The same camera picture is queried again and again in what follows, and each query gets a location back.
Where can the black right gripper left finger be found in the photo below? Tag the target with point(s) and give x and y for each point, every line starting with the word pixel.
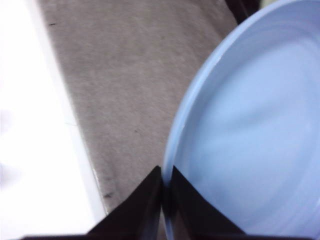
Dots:
pixel 135 215

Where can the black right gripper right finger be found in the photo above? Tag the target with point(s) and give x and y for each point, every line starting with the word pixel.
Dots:
pixel 195 217

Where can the blue round plate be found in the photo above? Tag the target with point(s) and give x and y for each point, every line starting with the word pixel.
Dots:
pixel 250 125

